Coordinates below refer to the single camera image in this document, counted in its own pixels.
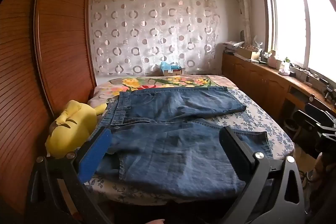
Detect wooden framed window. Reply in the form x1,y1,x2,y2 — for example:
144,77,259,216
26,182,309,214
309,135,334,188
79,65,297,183
260,0,336,88

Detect small cardboard box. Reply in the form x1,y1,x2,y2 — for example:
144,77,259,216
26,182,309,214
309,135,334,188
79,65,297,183
163,68,183,76

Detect black cable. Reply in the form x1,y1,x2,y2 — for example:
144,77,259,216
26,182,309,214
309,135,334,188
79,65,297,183
298,170,317,184

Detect open cardboard box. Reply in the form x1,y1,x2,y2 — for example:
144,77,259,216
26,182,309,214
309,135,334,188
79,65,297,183
238,46,263,60

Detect yellow plush toy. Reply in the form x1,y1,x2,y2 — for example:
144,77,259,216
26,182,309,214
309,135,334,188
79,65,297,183
45,100,108,159

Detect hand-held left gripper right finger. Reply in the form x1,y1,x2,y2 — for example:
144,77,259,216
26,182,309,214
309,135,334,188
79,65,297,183
219,126,305,224

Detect round waste bin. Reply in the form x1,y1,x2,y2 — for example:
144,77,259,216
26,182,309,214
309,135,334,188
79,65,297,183
285,118,302,138

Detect wooden headboard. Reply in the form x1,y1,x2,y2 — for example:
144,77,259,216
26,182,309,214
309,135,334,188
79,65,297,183
0,0,97,214

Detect patterned window curtain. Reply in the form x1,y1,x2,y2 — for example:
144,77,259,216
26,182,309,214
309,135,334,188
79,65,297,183
234,0,254,43

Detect light blue plastic bag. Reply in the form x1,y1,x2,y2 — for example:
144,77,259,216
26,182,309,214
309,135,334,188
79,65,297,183
160,61,181,71

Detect colourful flowered blanket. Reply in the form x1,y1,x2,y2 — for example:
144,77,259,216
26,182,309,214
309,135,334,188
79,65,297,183
93,75,239,104

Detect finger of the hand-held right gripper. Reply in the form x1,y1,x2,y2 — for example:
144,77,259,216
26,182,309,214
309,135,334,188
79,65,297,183
293,111,324,135
306,103,336,121

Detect pile of papers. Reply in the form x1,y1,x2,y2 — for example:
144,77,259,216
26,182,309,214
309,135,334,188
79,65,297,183
223,41,246,52

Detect blue denim pants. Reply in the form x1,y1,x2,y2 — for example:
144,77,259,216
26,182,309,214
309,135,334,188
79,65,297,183
94,86,275,197

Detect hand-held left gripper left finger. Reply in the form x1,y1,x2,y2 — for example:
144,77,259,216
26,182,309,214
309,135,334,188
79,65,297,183
26,126,116,224

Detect circle patterned sheer curtain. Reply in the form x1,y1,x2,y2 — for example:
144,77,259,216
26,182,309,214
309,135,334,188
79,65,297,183
90,0,219,76

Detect long wooden cabinet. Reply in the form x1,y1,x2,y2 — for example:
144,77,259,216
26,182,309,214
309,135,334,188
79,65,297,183
222,52,336,130

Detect blue floral bedsheet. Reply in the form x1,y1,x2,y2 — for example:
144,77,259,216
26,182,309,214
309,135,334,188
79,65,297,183
84,88,294,207

